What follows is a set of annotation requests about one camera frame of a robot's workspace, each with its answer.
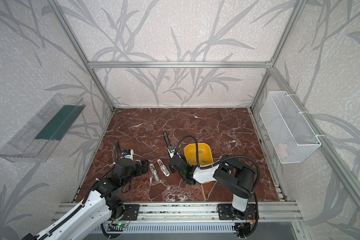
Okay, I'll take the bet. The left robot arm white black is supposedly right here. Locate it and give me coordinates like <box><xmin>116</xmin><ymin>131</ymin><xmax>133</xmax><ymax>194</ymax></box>
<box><xmin>23</xmin><ymin>142</ymin><xmax>149</xmax><ymax>240</ymax></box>

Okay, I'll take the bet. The aluminium frame corner post left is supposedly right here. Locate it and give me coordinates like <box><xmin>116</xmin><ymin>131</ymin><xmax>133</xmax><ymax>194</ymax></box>
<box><xmin>47</xmin><ymin>0</ymin><xmax>115</xmax><ymax>111</ymax></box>

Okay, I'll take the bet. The aluminium frame corner post right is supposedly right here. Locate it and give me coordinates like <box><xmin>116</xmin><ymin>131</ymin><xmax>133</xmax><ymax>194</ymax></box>
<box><xmin>250</xmin><ymin>0</ymin><xmax>307</xmax><ymax>112</ymax></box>

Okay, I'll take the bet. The circuit board right base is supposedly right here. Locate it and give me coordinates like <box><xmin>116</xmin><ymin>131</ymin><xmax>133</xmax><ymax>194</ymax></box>
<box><xmin>232</xmin><ymin>221</ymin><xmax>258</xmax><ymax>239</ymax></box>

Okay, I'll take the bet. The beige mini stapler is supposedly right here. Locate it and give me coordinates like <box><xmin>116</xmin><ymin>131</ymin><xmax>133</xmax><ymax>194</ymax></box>
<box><xmin>150</xmin><ymin>164</ymin><xmax>160</xmax><ymax>182</ymax></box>

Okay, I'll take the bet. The yellow plastic tray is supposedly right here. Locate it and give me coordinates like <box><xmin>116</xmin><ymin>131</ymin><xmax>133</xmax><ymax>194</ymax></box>
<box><xmin>184</xmin><ymin>143</ymin><xmax>214</xmax><ymax>166</ymax></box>

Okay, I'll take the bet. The aluminium frame back crossbar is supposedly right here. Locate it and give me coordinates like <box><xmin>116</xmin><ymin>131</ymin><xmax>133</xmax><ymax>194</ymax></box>
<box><xmin>88</xmin><ymin>61</ymin><xmax>271</xmax><ymax>69</ymax></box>

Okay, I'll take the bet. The green circuit board left base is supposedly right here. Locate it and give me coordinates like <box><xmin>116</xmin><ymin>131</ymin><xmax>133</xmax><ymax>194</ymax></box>
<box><xmin>107</xmin><ymin>222</ymin><xmax>130</xmax><ymax>232</ymax></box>

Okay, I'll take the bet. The aluminium frame corner post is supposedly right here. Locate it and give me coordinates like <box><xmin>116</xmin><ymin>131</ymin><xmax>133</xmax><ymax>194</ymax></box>
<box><xmin>250</xmin><ymin>0</ymin><xmax>307</xmax><ymax>112</ymax></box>
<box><xmin>47</xmin><ymin>0</ymin><xmax>115</xmax><ymax>111</ymax></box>

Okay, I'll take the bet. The black metal stapler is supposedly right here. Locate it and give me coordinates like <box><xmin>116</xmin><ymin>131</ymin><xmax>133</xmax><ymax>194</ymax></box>
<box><xmin>163</xmin><ymin>132</ymin><xmax>171</xmax><ymax>149</ymax></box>

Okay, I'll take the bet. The clear plastic wall bin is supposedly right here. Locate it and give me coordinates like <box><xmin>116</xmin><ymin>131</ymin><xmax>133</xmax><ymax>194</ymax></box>
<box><xmin>0</xmin><ymin>94</ymin><xmax>86</xmax><ymax>163</ymax></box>

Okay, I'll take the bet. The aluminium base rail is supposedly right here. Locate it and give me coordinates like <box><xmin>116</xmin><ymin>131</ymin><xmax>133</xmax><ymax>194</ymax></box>
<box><xmin>52</xmin><ymin>201</ymin><xmax>304</xmax><ymax>224</ymax></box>

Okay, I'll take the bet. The white wire mesh basket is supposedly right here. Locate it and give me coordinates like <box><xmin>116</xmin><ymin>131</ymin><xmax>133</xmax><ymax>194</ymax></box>
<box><xmin>260</xmin><ymin>91</ymin><xmax>321</xmax><ymax>164</ymax></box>

